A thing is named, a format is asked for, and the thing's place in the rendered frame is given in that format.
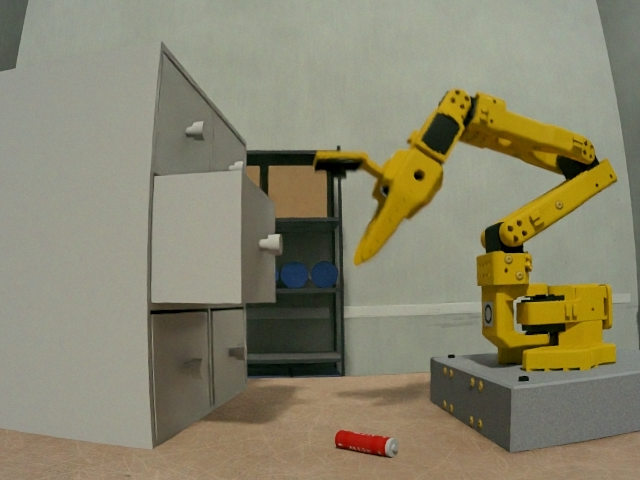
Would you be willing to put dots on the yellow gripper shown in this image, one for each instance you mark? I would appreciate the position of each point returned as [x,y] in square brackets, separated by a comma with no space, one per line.
[397,173]

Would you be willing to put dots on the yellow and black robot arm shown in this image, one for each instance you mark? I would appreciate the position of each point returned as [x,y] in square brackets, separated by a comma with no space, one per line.
[574,311]

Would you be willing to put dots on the grey chest of drawers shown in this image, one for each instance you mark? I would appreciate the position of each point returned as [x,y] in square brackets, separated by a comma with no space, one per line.
[77,146]

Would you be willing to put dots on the red aa battery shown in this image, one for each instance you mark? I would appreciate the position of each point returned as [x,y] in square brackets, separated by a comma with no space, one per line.
[367,443]

